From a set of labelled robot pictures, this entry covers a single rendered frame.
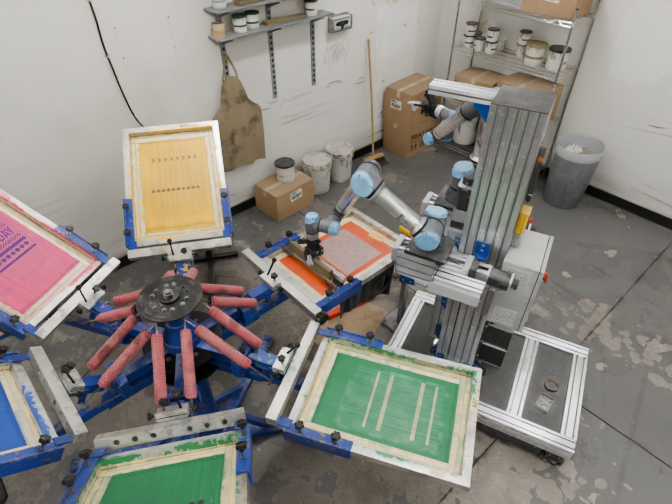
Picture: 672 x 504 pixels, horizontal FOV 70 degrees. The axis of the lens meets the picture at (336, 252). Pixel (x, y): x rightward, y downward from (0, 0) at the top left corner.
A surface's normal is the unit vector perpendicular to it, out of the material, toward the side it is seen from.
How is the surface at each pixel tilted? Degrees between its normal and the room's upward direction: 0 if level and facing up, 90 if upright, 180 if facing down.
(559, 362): 0
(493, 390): 0
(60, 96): 90
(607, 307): 0
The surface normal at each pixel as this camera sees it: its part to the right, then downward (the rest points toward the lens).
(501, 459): 0.00, -0.76
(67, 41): 0.67, 0.48
